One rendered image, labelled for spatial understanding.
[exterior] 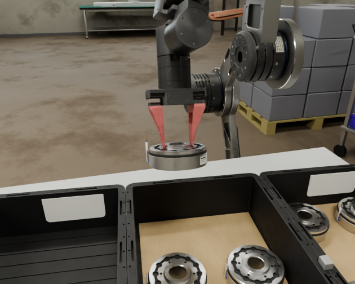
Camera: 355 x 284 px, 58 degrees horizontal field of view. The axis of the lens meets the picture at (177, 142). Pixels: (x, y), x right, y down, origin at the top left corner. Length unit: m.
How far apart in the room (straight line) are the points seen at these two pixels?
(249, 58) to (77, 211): 0.58
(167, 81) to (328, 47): 2.84
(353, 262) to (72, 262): 0.55
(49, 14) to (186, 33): 10.18
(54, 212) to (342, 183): 0.67
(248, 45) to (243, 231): 0.48
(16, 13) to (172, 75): 10.28
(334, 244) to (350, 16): 2.79
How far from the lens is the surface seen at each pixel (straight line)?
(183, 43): 0.48
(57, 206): 0.73
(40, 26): 10.69
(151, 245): 0.70
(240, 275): 0.62
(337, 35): 3.34
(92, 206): 0.72
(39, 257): 0.73
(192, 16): 0.49
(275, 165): 1.28
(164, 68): 0.54
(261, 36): 0.92
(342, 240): 0.79
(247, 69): 0.91
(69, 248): 0.73
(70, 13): 10.58
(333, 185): 0.86
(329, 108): 3.55
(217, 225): 0.75
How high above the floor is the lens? 1.31
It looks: 26 degrees down
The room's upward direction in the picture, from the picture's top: straight up
